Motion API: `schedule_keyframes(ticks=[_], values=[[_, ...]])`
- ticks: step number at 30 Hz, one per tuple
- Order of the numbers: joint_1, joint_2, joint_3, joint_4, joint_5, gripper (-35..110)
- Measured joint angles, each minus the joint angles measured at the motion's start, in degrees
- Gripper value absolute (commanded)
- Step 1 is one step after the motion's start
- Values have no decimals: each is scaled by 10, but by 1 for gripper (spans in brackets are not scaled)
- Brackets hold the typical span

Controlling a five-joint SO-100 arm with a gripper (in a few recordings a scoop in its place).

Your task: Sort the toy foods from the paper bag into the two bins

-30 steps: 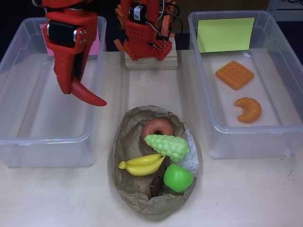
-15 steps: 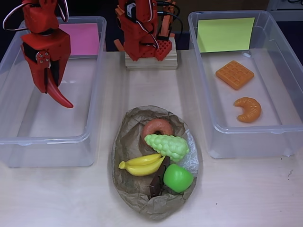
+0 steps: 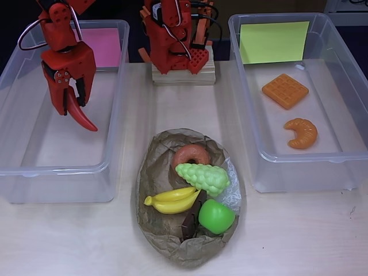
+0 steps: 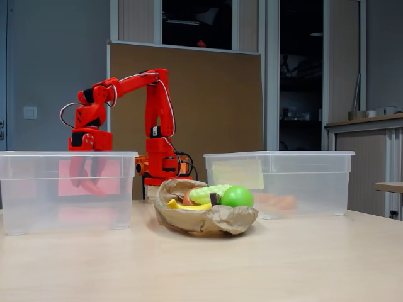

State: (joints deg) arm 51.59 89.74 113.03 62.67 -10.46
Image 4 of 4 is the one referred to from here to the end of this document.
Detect yellow toy bananas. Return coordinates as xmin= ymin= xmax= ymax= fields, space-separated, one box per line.
xmin=166 ymin=198 xmax=212 ymax=211

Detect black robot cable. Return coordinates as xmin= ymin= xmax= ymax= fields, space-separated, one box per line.
xmin=173 ymin=150 xmax=199 ymax=181

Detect brown cork pin board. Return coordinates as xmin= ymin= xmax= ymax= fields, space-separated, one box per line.
xmin=106 ymin=40 xmax=264 ymax=201

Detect light wooden side table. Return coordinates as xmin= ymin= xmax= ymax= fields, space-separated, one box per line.
xmin=374 ymin=181 xmax=403 ymax=193

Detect grey metal rod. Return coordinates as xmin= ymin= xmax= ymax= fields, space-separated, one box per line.
xmin=351 ymin=74 xmax=361 ymax=111

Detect wooden base block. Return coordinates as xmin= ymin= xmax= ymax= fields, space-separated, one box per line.
xmin=144 ymin=184 xmax=162 ymax=201

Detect red toy chili pepper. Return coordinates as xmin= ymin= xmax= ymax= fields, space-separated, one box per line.
xmin=80 ymin=179 xmax=108 ymax=198

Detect pink sticky note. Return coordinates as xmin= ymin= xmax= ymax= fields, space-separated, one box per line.
xmin=58 ymin=160 xmax=121 ymax=196

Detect grey cabinet with wooden top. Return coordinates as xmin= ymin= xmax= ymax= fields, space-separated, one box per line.
xmin=324 ymin=113 xmax=403 ymax=220

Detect light green toy grapes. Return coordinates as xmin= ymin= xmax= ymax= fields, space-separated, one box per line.
xmin=188 ymin=184 xmax=233 ymax=205

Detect clear plastic bin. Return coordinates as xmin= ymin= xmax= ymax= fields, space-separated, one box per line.
xmin=0 ymin=150 xmax=139 ymax=236
xmin=203 ymin=150 xmax=356 ymax=220

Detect orange printed clamp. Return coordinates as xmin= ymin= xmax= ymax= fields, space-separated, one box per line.
xmin=134 ymin=154 xmax=149 ymax=177

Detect yellow sticky note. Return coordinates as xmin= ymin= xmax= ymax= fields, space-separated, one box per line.
xmin=211 ymin=159 xmax=264 ymax=190

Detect green toy apple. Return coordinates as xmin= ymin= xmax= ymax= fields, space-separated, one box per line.
xmin=220 ymin=186 xmax=254 ymax=208

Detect orange toy croissant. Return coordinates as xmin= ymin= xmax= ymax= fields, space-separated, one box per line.
xmin=272 ymin=194 xmax=297 ymax=210

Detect crumpled brown paper bag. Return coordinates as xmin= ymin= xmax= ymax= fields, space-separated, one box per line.
xmin=153 ymin=179 xmax=259 ymax=235

